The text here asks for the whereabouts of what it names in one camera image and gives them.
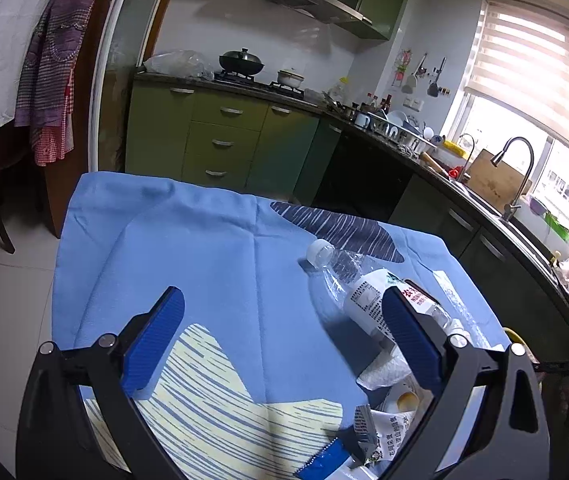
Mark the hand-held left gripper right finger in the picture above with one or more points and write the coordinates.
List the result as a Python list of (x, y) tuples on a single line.
[(409, 340)]

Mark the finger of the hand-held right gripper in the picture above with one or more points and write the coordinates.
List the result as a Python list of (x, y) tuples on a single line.
[(561, 366)]

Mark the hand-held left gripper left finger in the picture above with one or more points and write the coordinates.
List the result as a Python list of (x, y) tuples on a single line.
[(157, 340)]

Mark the white paper towel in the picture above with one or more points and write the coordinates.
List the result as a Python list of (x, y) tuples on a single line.
[(384, 370)]

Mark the yellow print food packet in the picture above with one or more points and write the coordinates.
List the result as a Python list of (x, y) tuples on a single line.
[(407, 400)]

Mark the clear plastic bag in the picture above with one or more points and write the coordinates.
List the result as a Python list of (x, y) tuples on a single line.
[(464, 312)]

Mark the clear plastic bottle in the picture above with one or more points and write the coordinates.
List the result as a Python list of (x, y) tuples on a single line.
[(364, 295)]

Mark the white printed snack wrapper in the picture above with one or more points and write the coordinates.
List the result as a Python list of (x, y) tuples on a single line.
[(389, 440)]

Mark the blue wrapper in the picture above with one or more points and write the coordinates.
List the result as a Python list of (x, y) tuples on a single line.
[(324, 462)]

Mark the blue printed tablecloth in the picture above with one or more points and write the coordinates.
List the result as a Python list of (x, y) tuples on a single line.
[(224, 270)]

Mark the green plastic item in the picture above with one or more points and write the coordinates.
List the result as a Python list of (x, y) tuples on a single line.
[(556, 225)]

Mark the purple bowl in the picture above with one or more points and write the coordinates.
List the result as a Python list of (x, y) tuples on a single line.
[(536, 205)]

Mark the dark kitchen countertop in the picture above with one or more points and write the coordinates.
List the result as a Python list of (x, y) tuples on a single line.
[(469, 195)]

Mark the dark base cabinet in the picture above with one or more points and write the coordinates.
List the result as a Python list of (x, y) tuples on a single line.
[(364, 180)]

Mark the green cabinet drawer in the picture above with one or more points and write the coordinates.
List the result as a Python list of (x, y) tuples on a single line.
[(217, 172), (222, 142), (229, 110)]

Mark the wooden cutting board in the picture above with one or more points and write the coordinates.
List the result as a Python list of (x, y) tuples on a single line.
[(489, 180)]

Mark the wooden rolling pin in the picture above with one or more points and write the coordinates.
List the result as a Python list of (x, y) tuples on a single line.
[(432, 161)]

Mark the tall steel faucet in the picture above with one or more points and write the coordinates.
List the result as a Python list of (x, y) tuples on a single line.
[(526, 175)]

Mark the small steel faucet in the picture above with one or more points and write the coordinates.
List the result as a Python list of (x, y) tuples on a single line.
[(471, 146)]

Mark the dish rack with dishes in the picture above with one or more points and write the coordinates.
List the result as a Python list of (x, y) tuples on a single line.
[(399, 132)]

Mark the green base cabinet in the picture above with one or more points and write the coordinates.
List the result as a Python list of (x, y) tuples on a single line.
[(159, 130)]

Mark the row of condiment bottles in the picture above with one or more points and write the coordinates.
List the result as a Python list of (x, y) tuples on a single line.
[(377, 103)]

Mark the hanging kitchen utensil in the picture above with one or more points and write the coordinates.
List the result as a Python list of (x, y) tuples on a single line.
[(411, 82), (433, 89)]

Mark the yellow-capped oil jug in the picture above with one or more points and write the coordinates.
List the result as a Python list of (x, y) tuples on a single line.
[(342, 91)]

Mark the purple checked apron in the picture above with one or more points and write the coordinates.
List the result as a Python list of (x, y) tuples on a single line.
[(54, 85)]

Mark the gas stove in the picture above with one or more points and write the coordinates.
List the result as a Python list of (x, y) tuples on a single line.
[(264, 85)]

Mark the crumpled plastic bag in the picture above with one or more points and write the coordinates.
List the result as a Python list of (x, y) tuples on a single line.
[(179, 62)]

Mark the white cooking pot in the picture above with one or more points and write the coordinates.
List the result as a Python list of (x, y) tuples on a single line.
[(290, 77)]

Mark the striped window blind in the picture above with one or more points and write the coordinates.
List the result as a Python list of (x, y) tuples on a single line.
[(539, 60)]

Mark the black wok with lid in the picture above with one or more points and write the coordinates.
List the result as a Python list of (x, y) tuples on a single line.
[(242, 62)]

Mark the white wall socket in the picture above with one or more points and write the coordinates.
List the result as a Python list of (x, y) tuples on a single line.
[(413, 105)]

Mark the white sliding door frame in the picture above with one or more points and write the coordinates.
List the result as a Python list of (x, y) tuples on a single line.
[(95, 110)]

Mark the red wall ornament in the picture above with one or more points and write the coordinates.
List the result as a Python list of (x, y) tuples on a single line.
[(404, 67)]

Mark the green wall cabinet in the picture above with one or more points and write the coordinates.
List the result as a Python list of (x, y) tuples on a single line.
[(384, 5)]

